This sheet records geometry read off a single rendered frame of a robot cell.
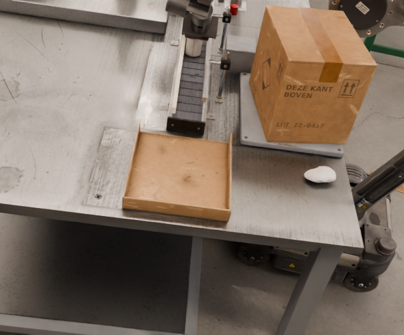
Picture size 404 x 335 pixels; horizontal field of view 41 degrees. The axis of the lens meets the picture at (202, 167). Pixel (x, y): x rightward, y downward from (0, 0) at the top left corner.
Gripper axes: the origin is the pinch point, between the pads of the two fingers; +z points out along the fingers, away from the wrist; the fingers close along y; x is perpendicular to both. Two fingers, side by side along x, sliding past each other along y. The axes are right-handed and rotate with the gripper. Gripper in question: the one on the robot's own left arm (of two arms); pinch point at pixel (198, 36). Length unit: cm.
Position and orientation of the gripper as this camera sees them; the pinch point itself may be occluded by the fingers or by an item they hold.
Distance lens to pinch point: 171.6
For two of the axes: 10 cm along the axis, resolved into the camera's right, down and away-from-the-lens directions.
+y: -9.9, -1.2, -0.5
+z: -0.7, 1.5, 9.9
